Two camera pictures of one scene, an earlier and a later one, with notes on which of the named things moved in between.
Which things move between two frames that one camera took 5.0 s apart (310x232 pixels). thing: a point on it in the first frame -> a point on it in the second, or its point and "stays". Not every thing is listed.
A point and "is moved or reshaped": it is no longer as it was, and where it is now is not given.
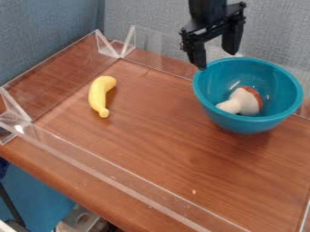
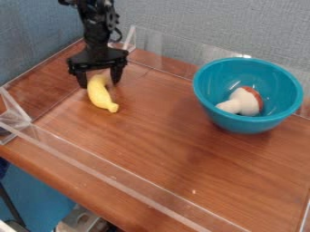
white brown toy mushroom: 245,102 stays
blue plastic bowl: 249,93 stays
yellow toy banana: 98,89 is moved or reshaped
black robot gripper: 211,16 -> 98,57
